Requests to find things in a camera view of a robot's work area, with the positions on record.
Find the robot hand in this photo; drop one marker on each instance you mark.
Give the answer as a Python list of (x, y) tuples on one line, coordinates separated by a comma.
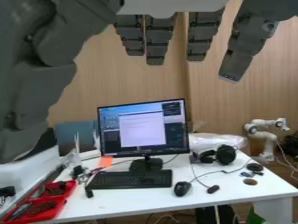
[(41, 76)]

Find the black computer monitor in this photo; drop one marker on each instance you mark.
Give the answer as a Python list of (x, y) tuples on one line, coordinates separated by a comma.
[(142, 128)]

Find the orange sticky note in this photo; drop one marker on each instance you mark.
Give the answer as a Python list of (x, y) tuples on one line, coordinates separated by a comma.
[(106, 162)]

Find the red tray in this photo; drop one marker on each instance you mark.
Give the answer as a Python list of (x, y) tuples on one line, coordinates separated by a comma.
[(54, 190), (34, 210)]

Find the short black stick device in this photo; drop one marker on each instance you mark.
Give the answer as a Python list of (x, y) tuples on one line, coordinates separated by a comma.
[(90, 192)]

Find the black keyboard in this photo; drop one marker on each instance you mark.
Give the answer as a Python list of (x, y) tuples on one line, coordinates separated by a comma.
[(131, 179)]

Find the white plastic bag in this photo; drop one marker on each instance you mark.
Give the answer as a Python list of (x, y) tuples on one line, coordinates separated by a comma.
[(217, 140)]

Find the white desk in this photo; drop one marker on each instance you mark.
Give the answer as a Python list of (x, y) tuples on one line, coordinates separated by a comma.
[(147, 203)]

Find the black computer mouse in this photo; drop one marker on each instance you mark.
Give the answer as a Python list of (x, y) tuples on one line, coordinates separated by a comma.
[(183, 189)]

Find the black headphones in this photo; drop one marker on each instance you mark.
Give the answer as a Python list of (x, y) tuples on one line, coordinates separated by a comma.
[(225, 155)]

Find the small black oval device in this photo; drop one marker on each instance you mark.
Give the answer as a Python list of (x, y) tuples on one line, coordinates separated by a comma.
[(214, 189)]

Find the small white jointed device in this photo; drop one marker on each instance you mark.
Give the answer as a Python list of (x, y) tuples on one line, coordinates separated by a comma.
[(265, 126)]

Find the black round puck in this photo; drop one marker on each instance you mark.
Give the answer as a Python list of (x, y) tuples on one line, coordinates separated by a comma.
[(255, 167)]

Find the brown disc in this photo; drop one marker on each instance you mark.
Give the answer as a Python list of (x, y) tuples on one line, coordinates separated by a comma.
[(251, 181)]

